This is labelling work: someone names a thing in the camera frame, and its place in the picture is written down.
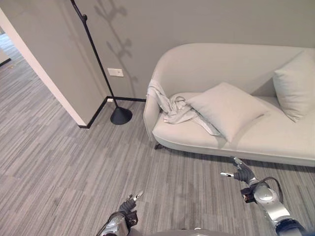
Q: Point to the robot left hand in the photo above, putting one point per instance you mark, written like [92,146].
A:
[126,206]

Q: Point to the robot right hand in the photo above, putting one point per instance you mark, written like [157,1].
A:
[242,172]

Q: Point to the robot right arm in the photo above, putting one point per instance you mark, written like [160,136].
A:
[274,209]

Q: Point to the light grey fabric sofa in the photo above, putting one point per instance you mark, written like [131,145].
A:
[231,103]

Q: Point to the black standing clothes rack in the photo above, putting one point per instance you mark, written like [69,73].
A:
[98,61]

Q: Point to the square light grey cushion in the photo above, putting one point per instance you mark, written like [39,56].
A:
[227,109]
[295,86]

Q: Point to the light grey garment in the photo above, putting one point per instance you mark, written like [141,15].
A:
[176,108]

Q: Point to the white wall socket plate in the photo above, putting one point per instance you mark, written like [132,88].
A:
[115,72]

